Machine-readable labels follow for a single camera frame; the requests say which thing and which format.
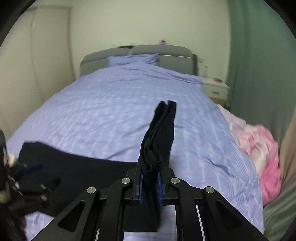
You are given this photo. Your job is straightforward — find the white louvered wardrobe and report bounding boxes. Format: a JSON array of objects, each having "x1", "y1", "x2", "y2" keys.
[{"x1": 1, "y1": 1, "x2": 75, "y2": 138}]

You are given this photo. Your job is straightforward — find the grey bed headboard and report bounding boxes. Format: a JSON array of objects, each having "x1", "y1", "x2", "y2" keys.
[{"x1": 80, "y1": 45, "x2": 198, "y2": 76}]

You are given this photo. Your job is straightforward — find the purple floral bed sheet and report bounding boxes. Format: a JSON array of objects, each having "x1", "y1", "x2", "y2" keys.
[{"x1": 8, "y1": 63, "x2": 263, "y2": 232}]

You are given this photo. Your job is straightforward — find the green curtain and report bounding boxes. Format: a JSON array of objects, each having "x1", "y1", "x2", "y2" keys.
[{"x1": 226, "y1": 1, "x2": 295, "y2": 142}]

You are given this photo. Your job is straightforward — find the pink blanket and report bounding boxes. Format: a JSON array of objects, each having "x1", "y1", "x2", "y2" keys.
[{"x1": 218, "y1": 105, "x2": 281, "y2": 205}]

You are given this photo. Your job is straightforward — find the white nightstand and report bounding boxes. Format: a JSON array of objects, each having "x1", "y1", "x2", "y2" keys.
[{"x1": 202, "y1": 77, "x2": 230, "y2": 105}]

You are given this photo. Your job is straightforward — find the black pants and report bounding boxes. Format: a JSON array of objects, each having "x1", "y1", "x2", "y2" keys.
[{"x1": 18, "y1": 101, "x2": 177, "y2": 232}]

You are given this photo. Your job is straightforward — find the purple pillow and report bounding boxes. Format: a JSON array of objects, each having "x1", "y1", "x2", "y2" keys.
[{"x1": 107, "y1": 54, "x2": 159, "y2": 67}]

